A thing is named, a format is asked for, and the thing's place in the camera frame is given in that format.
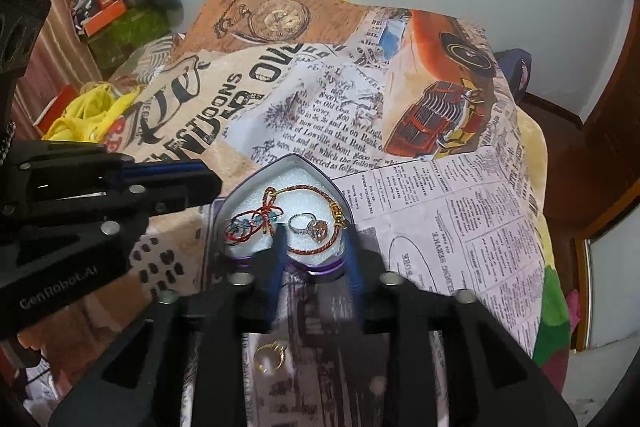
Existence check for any yellow cloth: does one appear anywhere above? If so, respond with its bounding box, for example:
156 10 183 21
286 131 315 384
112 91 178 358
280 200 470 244
41 82 142 143

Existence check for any newspaper print bed blanket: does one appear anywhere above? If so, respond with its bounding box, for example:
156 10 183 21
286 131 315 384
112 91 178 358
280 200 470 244
29 0 573 408

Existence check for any red string beaded bracelet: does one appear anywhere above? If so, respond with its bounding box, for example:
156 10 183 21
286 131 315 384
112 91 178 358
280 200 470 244
223 204 284 246

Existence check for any purple heart-shaped jewelry box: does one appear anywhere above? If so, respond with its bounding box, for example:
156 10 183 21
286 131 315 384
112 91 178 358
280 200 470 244
210 155 352 277

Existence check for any rose gold gemstone ring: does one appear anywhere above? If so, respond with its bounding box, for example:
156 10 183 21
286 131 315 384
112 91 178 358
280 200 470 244
305 218 331 244

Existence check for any orange box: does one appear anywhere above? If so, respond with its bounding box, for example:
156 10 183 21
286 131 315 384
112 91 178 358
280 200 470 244
82 0 127 37

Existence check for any brown wooden wardrobe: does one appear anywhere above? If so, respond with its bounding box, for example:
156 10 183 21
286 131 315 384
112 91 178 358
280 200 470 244
519 0 640 308

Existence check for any red box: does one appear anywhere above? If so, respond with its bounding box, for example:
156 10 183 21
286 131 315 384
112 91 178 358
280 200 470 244
34 84 78 135

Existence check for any dark blue bag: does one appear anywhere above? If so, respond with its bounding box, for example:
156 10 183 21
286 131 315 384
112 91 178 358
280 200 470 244
496 49 532 104

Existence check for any striped brown curtain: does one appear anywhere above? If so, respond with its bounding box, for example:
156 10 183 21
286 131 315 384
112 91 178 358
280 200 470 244
12 0 101 140

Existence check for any silver ring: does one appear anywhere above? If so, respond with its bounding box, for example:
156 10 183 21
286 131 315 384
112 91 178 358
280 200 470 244
286 212 318 235

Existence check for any green patterned cloth pile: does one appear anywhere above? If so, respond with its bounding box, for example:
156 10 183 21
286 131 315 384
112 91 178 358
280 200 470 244
87 6 170 72

